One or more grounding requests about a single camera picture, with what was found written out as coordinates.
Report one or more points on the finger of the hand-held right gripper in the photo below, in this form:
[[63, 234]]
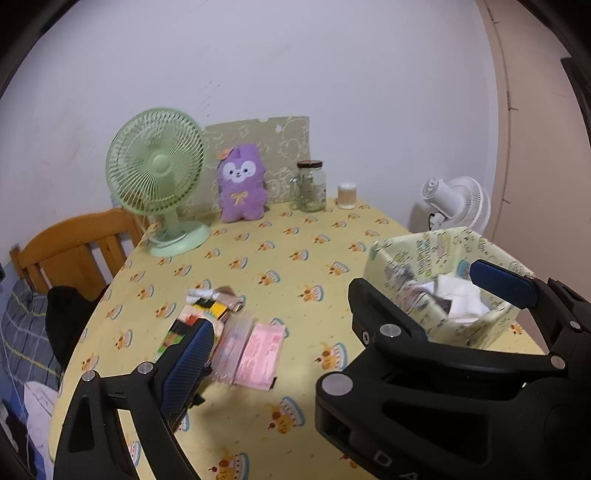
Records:
[[503, 284], [383, 314]]

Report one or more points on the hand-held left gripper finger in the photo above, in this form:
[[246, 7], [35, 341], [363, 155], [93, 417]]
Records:
[[187, 369]]

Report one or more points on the green cartoon tissue packet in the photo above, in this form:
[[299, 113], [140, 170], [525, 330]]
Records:
[[178, 330]]

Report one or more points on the white cloth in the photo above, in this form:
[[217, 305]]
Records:
[[461, 295]]

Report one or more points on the clear pink wipes packet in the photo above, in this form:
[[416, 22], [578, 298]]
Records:
[[231, 346]]

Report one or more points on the yellow patterned fabric storage box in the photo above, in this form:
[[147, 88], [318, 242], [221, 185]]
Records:
[[461, 249]]

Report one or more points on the cartoon animal print tissue packet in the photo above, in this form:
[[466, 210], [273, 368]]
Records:
[[212, 308]]

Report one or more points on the pink tissue packet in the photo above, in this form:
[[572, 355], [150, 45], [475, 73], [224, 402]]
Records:
[[261, 355]]

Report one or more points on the white and pink wrapper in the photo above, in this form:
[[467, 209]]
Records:
[[221, 296]]

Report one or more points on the white clip fan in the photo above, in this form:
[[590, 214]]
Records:
[[455, 198]]

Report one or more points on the yellow cake-print tablecloth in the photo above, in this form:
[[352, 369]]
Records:
[[295, 258]]

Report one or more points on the small beige lidded cup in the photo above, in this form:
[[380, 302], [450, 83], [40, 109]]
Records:
[[347, 196]]

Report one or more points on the black cloth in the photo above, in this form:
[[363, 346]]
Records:
[[69, 318]]

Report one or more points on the glass jar with black lid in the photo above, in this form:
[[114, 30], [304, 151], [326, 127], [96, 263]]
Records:
[[314, 187]]

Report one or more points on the small glass bottle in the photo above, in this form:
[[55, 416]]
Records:
[[295, 194]]

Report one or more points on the white garment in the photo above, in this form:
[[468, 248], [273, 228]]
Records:
[[41, 410]]

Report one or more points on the blue plaid bedding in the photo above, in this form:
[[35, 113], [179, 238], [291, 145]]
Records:
[[23, 332]]

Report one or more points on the purple plush toy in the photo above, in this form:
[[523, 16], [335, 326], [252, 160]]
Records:
[[241, 184]]

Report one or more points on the olive patterned panel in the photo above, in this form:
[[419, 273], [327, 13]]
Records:
[[281, 143]]

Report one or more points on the green desk fan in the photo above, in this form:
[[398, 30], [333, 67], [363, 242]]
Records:
[[154, 161]]

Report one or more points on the beige door frame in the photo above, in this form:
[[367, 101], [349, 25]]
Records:
[[535, 115]]

